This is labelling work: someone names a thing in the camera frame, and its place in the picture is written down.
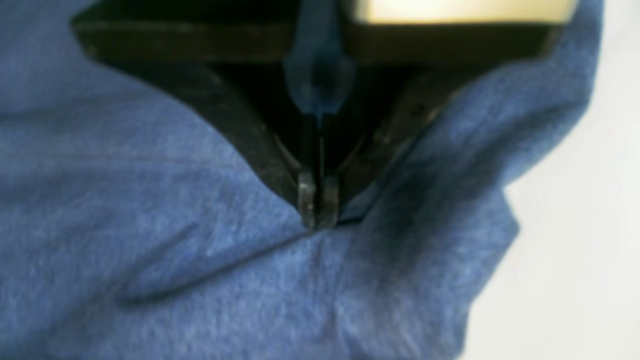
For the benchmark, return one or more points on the blue-grey t-shirt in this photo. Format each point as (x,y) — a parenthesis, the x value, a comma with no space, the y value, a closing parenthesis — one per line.
(131,230)

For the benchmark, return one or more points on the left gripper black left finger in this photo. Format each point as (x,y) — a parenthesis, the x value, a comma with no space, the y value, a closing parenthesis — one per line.
(223,60)

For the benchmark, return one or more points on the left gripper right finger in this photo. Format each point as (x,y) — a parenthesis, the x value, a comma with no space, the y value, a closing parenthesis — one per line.
(400,62)

